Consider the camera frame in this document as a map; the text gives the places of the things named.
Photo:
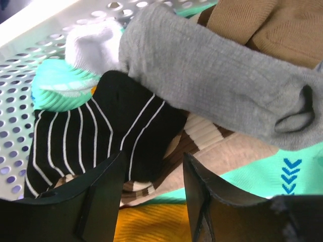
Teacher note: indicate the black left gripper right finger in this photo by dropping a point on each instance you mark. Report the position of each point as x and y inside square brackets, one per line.
[220, 211]

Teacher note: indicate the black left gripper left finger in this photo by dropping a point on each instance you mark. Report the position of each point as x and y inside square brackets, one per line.
[84, 209]

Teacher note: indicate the black white striped sock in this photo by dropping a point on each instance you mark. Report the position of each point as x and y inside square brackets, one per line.
[59, 142]

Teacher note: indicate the mustard yellow sock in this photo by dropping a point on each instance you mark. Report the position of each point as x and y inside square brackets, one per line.
[151, 221]

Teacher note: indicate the brown patterned sock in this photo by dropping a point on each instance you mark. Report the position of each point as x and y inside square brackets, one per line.
[216, 148]

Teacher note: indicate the mint green sock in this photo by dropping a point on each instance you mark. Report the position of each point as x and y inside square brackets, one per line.
[59, 87]

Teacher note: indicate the grey sock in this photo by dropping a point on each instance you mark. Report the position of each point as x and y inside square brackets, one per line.
[239, 89]

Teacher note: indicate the white ankle sock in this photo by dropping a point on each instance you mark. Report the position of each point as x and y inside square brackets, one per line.
[94, 47]

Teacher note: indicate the white perforated laundry basket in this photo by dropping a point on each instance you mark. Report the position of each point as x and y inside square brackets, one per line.
[17, 108]

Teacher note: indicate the tan brown sock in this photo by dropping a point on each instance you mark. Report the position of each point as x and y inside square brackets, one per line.
[287, 30]

